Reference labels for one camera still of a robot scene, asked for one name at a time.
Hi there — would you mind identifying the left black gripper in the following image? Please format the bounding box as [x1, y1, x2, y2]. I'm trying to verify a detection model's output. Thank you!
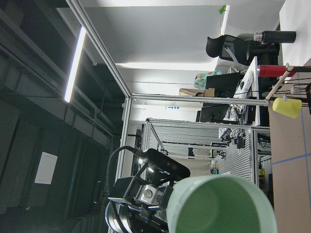
[108, 176, 173, 233]

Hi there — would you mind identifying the red water bottle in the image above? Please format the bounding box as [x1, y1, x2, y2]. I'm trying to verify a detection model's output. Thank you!
[257, 65, 287, 77]

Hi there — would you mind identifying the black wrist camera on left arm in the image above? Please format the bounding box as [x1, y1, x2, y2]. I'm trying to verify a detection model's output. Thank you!
[133, 148, 190, 181]

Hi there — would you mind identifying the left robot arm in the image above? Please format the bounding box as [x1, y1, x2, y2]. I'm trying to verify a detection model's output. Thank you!
[105, 176, 173, 233]

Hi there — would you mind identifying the black braided cable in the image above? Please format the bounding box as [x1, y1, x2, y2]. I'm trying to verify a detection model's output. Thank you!
[105, 145, 144, 195]

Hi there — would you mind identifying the black water bottle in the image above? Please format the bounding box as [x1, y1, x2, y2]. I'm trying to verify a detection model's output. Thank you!
[253, 31, 296, 44]

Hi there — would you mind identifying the green plastic cup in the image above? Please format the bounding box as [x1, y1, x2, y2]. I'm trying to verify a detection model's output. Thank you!
[166, 175, 277, 233]

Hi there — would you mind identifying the black computer monitor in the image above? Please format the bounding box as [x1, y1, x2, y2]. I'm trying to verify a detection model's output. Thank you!
[206, 73, 243, 98]

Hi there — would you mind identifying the black wire cup rack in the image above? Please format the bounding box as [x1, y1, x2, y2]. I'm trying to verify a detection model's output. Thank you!
[265, 64, 311, 109]

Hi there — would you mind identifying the yellow plastic cup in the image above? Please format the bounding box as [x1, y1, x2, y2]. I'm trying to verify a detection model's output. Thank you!
[273, 98, 302, 118]

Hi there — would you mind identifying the black office chair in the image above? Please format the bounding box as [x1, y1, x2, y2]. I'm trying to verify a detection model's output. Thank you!
[206, 34, 280, 66]

